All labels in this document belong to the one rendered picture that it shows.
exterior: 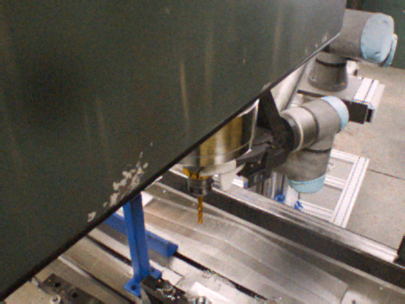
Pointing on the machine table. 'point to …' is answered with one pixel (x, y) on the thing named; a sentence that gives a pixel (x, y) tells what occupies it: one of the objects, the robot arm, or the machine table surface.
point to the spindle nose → (226, 141)
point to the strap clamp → (160, 291)
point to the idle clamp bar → (72, 294)
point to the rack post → (137, 245)
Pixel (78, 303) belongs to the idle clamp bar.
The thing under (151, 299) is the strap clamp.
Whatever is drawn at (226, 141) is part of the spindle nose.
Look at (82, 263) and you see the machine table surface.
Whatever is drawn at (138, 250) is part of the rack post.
